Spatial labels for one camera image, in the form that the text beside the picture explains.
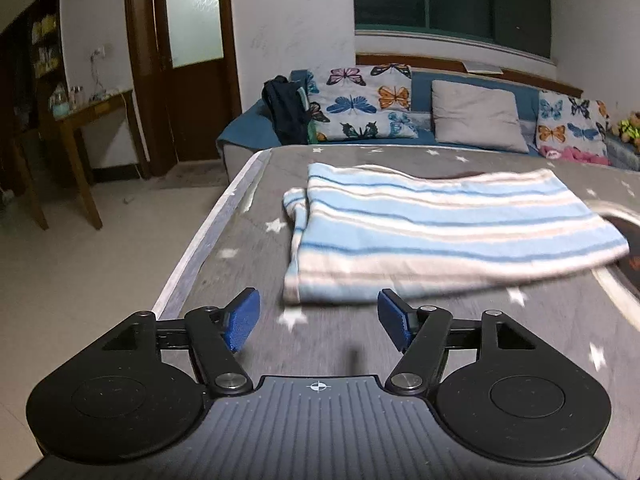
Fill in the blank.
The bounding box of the brown wooden door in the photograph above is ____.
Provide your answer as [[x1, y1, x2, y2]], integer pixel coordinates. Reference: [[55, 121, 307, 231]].
[[123, 0, 244, 179]]

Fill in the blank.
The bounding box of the white flat item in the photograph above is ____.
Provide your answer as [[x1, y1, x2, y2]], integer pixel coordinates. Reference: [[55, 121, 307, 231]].
[[462, 59, 506, 75]]

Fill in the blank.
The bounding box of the stuffed toy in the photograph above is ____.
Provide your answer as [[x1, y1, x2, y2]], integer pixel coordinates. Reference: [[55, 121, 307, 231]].
[[612, 111, 640, 154]]

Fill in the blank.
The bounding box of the small butterfly print pillow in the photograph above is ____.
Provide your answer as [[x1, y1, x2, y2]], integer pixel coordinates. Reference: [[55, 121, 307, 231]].
[[535, 91, 612, 163]]

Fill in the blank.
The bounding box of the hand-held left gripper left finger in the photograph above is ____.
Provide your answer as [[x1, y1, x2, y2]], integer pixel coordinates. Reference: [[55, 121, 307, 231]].
[[102, 287, 261, 396]]

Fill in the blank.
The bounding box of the grey pillow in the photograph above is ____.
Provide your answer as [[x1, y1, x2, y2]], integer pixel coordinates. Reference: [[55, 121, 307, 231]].
[[431, 79, 531, 155]]

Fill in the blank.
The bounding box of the blue sofa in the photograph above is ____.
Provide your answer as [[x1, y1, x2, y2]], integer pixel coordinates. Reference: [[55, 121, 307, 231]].
[[216, 53, 640, 186]]

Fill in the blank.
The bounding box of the blue white striped garment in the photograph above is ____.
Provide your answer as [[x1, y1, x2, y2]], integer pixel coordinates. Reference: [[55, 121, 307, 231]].
[[281, 162, 630, 306]]

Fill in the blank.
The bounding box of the dark wooden shelf cabinet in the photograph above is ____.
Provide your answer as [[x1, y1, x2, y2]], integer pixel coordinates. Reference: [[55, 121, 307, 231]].
[[0, 0, 65, 197]]

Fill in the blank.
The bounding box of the large butterfly print pillow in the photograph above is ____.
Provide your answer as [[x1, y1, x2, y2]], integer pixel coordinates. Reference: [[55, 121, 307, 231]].
[[305, 64, 421, 144]]

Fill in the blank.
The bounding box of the grey star print bedspread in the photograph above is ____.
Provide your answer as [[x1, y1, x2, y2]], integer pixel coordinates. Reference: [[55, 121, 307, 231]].
[[151, 144, 640, 480]]

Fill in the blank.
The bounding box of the pink cloth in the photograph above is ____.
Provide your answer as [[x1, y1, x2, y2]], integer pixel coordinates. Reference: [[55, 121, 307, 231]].
[[540, 145, 611, 166]]

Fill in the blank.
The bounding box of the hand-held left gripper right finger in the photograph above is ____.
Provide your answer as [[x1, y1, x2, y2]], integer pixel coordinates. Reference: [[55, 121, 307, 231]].
[[377, 289, 540, 396]]

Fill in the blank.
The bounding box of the light blue jar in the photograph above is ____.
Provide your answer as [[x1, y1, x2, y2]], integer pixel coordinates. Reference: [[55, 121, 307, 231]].
[[49, 84, 71, 119]]

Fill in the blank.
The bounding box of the dark clothes pile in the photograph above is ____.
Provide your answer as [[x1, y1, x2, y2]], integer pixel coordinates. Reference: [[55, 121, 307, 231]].
[[261, 75, 314, 146]]

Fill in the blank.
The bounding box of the wooden side table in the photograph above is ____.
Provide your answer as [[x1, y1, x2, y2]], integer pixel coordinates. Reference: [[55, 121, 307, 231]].
[[10, 88, 137, 231]]

